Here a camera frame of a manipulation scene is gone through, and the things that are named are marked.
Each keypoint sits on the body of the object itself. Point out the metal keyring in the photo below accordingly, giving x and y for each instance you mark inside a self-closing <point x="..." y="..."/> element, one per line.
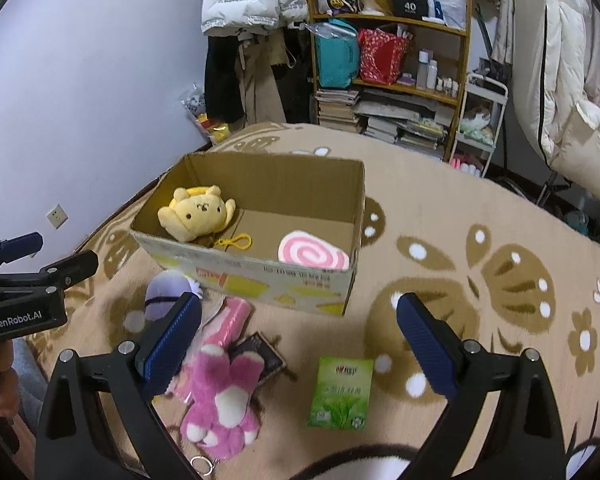
<point x="206" y="470"/>

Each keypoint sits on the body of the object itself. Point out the teal bag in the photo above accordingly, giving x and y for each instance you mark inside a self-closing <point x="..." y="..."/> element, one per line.
<point x="335" y="60"/>

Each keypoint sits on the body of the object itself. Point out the grey paper folder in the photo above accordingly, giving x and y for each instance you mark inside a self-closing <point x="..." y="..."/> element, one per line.
<point x="395" y="105"/>

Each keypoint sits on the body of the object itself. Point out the green tissue packet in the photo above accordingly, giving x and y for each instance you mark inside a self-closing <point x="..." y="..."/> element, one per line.
<point x="340" y="390"/>

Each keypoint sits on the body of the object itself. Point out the wooden shelf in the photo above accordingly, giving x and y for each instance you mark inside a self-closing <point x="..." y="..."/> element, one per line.
<point x="380" y="21"/>

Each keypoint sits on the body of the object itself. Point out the grey bottle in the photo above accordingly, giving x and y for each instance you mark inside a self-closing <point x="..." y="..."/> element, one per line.
<point x="423" y="70"/>

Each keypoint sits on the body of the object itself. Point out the grey cloth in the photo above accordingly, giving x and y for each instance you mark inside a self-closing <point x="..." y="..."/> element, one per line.
<point x="30" y="375"/>

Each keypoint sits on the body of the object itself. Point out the clear plastic packet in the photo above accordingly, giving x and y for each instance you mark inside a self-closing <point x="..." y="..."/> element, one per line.
<point x="265" y="352"/>

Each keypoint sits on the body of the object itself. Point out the cardboard box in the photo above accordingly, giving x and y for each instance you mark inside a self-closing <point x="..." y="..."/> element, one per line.
<point x="280" y="180"/>

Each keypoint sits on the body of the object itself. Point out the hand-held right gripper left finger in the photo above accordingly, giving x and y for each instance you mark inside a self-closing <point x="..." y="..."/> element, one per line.
<point x="172" y="345"/>

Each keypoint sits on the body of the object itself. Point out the yellow dog plush toy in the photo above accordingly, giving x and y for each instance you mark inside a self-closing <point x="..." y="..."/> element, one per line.
<point x="195" y="212"/>

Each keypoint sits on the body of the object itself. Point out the white brown plush toy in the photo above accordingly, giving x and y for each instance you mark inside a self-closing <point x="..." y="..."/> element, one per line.
<point x="476" y="117"/>

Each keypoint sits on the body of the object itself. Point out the light pink long plush toy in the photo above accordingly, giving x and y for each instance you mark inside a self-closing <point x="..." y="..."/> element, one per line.
<point x="232" y="317"/>

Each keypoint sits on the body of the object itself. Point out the wall socket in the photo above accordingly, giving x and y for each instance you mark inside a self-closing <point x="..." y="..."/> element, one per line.
<point x="56" y="216"/>

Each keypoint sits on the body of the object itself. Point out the beige coat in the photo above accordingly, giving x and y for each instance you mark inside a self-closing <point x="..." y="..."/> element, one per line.
<point x="260" y="90"/>

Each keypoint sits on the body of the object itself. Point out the purple plush toy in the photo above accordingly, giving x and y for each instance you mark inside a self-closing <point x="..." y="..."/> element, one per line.
<point x="162" y="292"/>

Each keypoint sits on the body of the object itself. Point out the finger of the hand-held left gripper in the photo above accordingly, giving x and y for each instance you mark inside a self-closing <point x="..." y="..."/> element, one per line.
<point x="75" y="266"/>
<point x="22" y="245"/>

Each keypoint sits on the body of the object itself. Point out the white metal cart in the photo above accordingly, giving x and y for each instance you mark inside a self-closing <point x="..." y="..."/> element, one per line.
<point x="486" y="86"/>

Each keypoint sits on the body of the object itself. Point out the stack of brown books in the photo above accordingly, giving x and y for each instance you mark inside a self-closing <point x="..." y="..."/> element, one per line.
<point x="336" y="110"/>

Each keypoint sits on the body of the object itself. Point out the white plastic bag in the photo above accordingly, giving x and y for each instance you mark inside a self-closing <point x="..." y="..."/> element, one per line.
<point x="450" y="0"/>

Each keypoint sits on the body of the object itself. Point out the pink plush bear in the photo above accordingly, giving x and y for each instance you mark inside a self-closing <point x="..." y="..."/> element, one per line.
<point x="215" y="375"/>

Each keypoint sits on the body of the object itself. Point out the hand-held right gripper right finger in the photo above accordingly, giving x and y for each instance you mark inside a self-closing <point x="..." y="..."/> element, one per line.
<point x="425" y="340"/>

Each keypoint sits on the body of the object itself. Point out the cream hanging garments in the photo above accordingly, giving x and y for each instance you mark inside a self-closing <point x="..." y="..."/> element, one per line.
<point x="500" y="10"/>

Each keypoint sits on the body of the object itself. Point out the person's left hand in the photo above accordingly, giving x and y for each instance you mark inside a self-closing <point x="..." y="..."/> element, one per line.
<point x="1" y="385"/>

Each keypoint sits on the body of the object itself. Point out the red patterned bag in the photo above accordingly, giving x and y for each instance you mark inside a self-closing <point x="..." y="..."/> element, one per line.
<point x="380" y="57"/>

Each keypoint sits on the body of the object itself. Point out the pink swirl plush toy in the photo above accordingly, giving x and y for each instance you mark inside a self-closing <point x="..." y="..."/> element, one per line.
<point x="310" y="252"/>

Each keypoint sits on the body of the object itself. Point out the white bottle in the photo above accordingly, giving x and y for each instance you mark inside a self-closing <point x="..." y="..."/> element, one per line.
<point x="433" y="76"/>

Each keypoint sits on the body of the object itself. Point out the row of small bottles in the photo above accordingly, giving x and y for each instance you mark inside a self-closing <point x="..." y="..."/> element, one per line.
<point x="449" y="87"/>

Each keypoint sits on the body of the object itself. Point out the clear bag of toys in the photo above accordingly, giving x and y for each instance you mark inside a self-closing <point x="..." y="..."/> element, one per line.
<point x="212" y="125"/>

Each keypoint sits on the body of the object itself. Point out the black box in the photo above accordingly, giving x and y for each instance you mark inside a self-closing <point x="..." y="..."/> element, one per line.
<point x="410" y="2"/>

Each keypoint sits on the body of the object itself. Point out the stack of colourful books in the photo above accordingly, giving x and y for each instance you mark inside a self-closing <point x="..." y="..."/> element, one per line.
<point x="410" y="135"/>

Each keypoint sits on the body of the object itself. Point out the black hanging garment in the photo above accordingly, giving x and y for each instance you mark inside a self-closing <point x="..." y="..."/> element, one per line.
<point x="297" y="80"/>
<point x="220" y="75"/>

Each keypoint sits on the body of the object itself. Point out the white quilted coat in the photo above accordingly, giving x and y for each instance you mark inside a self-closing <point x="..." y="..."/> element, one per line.
<point x="565" y="60"/>

